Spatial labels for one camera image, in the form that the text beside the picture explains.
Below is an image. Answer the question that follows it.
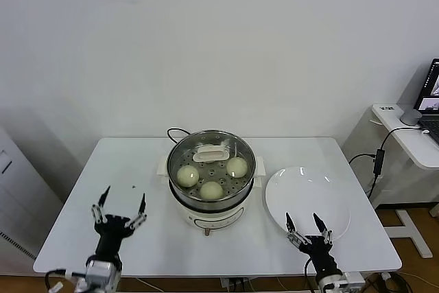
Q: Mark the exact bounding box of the round white plate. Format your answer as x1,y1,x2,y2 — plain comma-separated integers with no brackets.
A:
264,165,351,242

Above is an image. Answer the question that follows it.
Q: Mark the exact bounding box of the white side desk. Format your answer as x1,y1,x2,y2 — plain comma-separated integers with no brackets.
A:
342,103,439,259

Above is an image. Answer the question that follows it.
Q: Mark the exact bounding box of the black usb hub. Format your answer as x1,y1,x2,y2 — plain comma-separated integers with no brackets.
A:
374,148,385,176

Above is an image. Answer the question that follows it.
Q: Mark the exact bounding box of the white electric cooking pot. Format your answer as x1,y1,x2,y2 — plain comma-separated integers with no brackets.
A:
160,173,264,237

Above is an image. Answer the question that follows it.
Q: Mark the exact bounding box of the white steamed baozi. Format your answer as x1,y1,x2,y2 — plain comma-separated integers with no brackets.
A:
176,165,200,188
200,180,224,201
226,157,248,178

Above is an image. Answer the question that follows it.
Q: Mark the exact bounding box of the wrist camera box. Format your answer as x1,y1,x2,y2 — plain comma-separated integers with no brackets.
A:
341,271,366,290
84,261,116,289

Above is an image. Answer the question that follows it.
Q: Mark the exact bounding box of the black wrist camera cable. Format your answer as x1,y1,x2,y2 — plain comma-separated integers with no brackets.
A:
303,259,318,290
44,268,86,293

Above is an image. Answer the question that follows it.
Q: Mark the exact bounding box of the white floor cabinet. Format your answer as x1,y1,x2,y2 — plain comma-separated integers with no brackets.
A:
0,124,64,266

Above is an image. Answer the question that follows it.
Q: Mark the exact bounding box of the stainless steel steamer basket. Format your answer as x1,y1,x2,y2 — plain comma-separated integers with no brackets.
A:
156,130,268,207

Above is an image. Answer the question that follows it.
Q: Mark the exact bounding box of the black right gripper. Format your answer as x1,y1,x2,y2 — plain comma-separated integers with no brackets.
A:
285,212,344,282

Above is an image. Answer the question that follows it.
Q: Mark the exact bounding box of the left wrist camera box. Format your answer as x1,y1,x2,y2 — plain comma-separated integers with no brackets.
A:
84,261,116,289

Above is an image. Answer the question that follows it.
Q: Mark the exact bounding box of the open dark laptop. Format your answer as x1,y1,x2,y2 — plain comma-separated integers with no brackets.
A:
414,58,439,143

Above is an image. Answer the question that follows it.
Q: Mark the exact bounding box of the round glass pot lid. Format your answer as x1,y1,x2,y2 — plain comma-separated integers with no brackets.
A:
167,130,257,204

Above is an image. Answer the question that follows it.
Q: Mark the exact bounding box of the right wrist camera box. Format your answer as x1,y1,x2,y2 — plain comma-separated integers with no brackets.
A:
341,271,366,290

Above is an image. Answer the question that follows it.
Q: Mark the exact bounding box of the black pot power cable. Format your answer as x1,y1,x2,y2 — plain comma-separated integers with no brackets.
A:
167,128,193,145

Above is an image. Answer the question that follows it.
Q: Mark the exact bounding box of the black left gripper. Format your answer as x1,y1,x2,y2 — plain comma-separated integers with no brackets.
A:
91,185,148,261

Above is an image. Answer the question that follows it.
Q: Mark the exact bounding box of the black hub cable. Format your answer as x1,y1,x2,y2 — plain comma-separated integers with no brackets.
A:
379,126,429,152
348,153,377,165
368,173,381,198

